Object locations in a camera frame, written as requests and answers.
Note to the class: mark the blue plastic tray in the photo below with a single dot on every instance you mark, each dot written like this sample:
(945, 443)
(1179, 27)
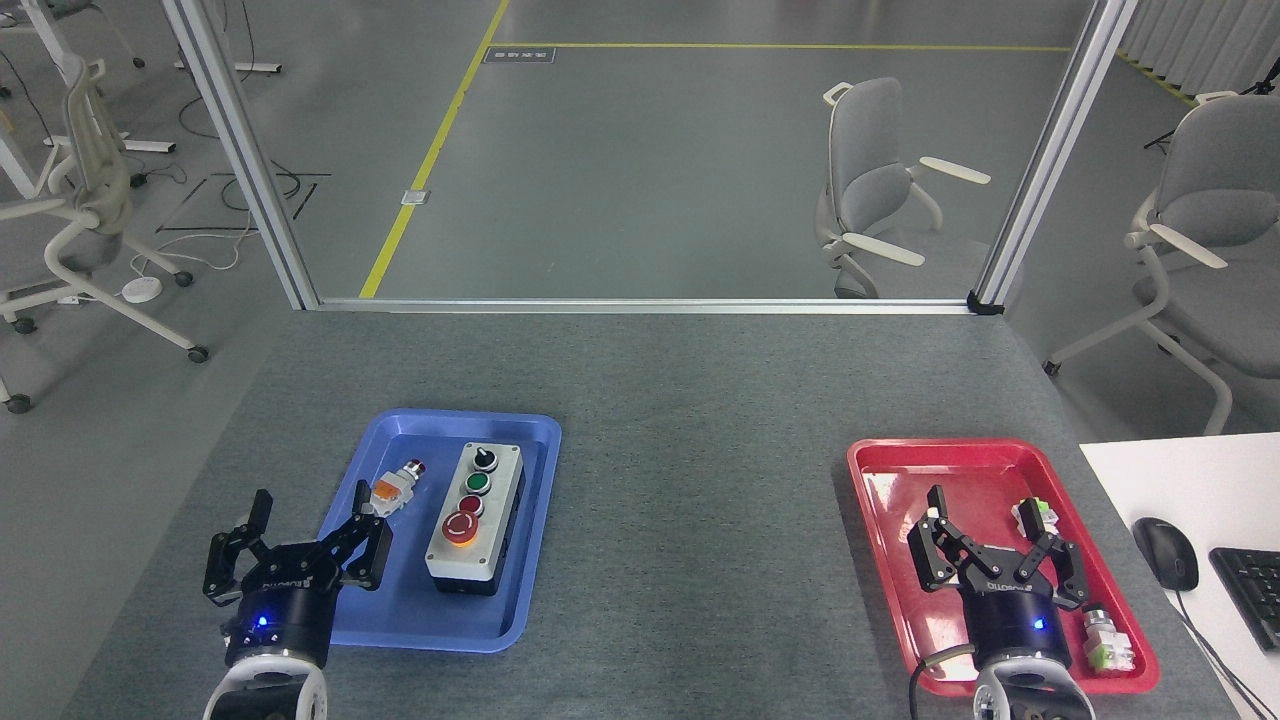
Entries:
(440, 610)

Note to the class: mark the black tripod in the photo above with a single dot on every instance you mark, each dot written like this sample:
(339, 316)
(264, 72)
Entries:
(1170, 132)

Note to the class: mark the red push button orange block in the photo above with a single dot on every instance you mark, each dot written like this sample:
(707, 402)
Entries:
(392, 490)

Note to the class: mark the black corner bracket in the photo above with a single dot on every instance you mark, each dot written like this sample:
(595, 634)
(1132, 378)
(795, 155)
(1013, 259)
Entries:
(985, 303)

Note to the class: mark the grey floor label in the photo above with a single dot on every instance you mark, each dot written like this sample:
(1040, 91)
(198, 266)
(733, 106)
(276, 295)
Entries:
(519, 55)

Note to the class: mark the green push button switch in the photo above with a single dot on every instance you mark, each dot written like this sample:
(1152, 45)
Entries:
(1108, 645)
(1032, 515)

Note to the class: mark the red plastic tray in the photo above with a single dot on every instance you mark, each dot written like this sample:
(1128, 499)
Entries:
(900, 480)

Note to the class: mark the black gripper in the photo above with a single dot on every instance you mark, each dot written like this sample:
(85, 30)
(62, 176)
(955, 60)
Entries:
(285, 615)
(1015, 625)

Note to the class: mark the black computer mouse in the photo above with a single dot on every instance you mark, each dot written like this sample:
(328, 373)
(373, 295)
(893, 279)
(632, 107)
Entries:
(1166, 552)

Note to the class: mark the white round floor device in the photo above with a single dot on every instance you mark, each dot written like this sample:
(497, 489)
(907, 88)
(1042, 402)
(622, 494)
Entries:
(141, 290)

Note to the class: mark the black keyboard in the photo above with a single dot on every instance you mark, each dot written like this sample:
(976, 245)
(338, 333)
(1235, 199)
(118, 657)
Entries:
(1252, 595)

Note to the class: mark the silver aluminium rail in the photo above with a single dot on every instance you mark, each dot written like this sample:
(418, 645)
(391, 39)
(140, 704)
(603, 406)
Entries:
(640, 306)

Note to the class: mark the grey control box with buttons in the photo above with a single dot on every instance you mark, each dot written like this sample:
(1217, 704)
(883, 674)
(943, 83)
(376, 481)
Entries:
(475, 520)

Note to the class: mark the white desk frame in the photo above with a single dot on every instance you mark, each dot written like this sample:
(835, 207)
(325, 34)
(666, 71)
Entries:
(140, 146)

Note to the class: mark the white curtain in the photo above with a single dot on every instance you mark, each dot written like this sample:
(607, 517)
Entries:
(1210, 40)

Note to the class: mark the silver aluminium post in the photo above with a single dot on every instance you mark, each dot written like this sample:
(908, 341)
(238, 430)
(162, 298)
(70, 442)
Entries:
(245, 150)
(1055, 150)

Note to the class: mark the metal floor socket plate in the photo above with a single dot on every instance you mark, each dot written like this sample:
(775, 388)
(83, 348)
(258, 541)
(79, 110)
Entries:
(416, 197)

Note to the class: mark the white mesh office chair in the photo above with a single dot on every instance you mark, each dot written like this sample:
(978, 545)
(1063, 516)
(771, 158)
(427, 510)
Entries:
(95, 190)

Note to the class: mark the grey office chair white arms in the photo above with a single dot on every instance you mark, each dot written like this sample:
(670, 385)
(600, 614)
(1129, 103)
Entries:
(1220, 180)
(865, 150)

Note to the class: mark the white desk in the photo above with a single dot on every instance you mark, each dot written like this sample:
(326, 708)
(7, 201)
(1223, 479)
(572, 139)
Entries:
(1180, 480)

